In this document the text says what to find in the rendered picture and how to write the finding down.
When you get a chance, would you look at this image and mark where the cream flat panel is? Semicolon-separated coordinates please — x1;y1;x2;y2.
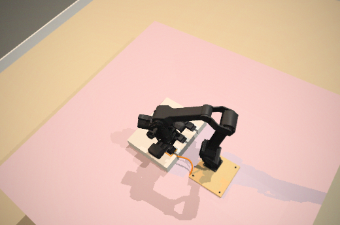
127;97;207;172

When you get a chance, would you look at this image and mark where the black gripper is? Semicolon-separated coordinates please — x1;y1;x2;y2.
148;122;186;160

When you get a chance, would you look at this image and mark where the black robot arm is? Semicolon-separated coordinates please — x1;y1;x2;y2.
137;104;239;173

